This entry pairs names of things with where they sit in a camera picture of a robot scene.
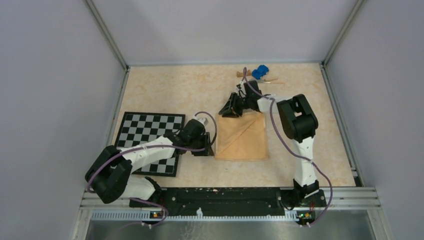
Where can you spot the black white checkerboard mat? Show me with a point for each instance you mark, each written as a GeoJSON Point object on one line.
{"type": "Point", "coordinates": [142, 127]}

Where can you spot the orange cloth napkin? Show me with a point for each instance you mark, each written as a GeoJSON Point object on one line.
{"type": "Point", "coordinates": [242, 139]}

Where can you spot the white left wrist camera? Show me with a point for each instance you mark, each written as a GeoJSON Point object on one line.
{"type": "Point", "coordinates": [203, 120]}

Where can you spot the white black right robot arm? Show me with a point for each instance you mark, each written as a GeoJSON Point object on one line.
{"type": "Point", "coordinates": [299, 123]}

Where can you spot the blue toy car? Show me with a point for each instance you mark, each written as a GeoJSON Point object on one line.
{"type": "Point", "coordinates": [259, 72]}

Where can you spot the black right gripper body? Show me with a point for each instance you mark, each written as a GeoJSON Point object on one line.
{"type": "Point", "coordinates": [245, 101]}

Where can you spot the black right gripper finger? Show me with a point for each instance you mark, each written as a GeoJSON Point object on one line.
{"type": "Point", "coordinates": [232, 104]}
{"type": "Point", "coordinates": [229, 114]}

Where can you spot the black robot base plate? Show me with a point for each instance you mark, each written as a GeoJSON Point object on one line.
{"type": "Point", "coordinates": [235, 201]}

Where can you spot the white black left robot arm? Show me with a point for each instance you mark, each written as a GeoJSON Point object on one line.
{"type": "Point", "coordinates": [110, 175]}

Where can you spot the small brown wooden piece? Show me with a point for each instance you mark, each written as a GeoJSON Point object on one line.
{"type": "Point", "coordinates": [240, 74]}

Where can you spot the aluminium front frame rail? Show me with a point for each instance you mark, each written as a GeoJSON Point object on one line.
{"type": "Point", "coordinates": [352, 213]}

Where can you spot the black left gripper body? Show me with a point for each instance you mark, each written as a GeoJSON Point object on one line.
{"type": "Point", "coordinates": [199, 142]}

